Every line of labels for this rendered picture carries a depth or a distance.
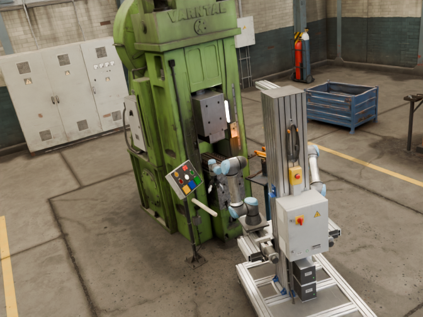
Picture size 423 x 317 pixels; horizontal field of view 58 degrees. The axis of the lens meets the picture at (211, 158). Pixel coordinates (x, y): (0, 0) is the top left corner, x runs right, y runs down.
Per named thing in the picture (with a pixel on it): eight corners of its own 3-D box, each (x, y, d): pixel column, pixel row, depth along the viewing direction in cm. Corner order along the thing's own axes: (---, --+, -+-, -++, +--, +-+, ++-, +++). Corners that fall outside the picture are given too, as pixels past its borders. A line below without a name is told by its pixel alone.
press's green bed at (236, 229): (249, 230, 476) (245, 198, 457) (225, 243, 458) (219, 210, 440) (223, 214, 519) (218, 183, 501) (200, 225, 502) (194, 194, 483)
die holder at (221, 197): (245, 197, 457) (242, 164, 439) (219, 210, 439) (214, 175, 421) (218, 183, 501) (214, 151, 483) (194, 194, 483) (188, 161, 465)
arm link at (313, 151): (310, 200, 353) (301, 150, 380) (326, 199, 351) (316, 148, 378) (310, 195, 342) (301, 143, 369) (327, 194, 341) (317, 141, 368)
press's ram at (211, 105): (233, 126, 425) (230, 91, 409) (204, 136, 407) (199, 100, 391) (212, 119, 458) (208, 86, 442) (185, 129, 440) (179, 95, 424)
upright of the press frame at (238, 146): (255, 216, 504) (236, 34, 412) (240, 224, 492) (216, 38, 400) (235, 204, 539) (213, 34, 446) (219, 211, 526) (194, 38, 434)
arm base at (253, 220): (264, 223, 343) (263, 214, 339) (248, 227, 340) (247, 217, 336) (257, 214, 357) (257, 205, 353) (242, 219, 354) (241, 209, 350)
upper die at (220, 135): (225, 138, 423) (224, 129, 419) (210, 143, 413) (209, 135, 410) (204, 130, 456) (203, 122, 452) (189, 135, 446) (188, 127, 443)
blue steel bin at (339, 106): (378, 121, 747) (380, 85, 718) (353, 134, 708) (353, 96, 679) (328, 111, 839) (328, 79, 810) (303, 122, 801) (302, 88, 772)
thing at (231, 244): (262, 235, 463) (262, 234, 463) (223, 257, 436) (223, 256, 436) (242, 222, 494) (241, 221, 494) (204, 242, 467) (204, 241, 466)
